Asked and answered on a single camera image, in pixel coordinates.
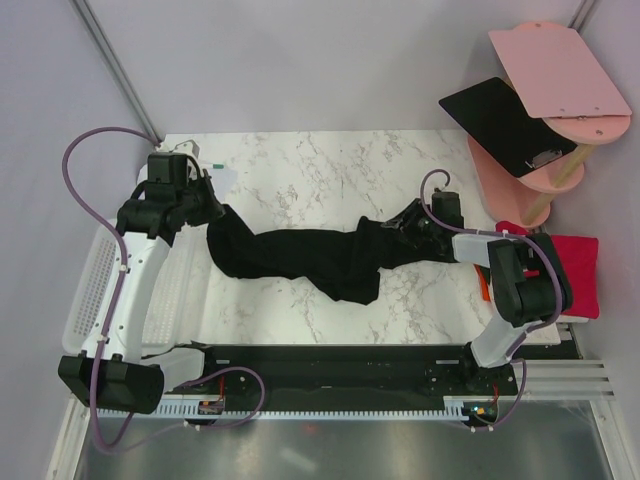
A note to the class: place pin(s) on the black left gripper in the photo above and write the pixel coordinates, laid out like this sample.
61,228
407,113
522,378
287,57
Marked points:
214,209

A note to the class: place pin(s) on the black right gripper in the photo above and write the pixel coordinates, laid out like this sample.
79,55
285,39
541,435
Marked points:
398,222

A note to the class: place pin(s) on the black t-shirt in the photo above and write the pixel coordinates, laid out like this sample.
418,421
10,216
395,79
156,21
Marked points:
343,265

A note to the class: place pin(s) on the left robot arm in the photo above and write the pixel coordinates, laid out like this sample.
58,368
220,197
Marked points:
110,371

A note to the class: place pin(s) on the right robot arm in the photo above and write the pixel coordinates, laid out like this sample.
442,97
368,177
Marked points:
495,346

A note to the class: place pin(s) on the white paper sheet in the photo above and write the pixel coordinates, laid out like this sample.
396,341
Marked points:
223,180

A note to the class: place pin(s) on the orange folded t-shirt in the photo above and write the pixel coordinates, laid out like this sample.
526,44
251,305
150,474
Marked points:
484,282

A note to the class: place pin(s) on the white plastic basket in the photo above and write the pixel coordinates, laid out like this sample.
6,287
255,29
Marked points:
166,304

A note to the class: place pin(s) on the black clipboard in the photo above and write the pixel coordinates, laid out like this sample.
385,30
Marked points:
493,115

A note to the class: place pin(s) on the red folded t-shirt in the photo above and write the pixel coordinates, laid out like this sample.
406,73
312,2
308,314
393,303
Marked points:
575,275

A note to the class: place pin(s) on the white folded t-shirt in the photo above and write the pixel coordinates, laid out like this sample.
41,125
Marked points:
568,319

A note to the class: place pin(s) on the pink wooden shelf stand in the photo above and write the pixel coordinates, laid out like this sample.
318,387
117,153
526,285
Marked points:
559,81

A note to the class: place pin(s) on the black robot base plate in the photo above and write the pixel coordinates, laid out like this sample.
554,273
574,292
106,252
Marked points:
348,376

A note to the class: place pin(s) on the white slotted cable duct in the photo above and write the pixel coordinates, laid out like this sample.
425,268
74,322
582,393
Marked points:
208,408

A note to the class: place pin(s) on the aluminium frame post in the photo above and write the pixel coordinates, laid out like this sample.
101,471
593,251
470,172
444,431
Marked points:
96,32

